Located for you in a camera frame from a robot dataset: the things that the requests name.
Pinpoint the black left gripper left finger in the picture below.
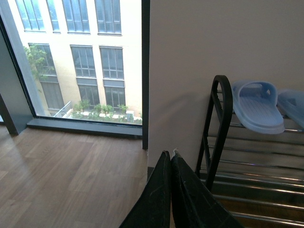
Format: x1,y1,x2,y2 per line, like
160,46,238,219
120,151,171,228

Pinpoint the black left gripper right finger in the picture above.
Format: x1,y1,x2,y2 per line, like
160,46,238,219
171,149,243,228

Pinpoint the light blue slipper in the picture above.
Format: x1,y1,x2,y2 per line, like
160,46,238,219
277,89,304,127
231,80,285,134

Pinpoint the black metal shoe rack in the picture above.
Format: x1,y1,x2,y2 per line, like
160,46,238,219
195,75,304,228

